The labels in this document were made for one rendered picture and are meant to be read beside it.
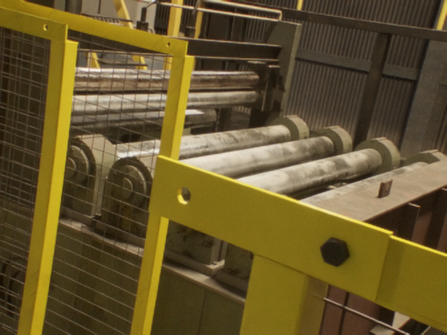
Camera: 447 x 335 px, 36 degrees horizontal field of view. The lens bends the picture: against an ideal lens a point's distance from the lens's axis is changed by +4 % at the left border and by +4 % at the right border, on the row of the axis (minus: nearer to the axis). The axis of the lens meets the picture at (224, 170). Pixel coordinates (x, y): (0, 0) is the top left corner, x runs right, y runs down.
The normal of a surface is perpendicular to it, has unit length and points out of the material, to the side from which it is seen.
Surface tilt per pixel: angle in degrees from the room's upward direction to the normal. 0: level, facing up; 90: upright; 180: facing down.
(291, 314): 90
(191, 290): 90
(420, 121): 90
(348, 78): 90
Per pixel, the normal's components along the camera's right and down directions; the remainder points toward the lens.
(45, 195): -0.51, 0.12
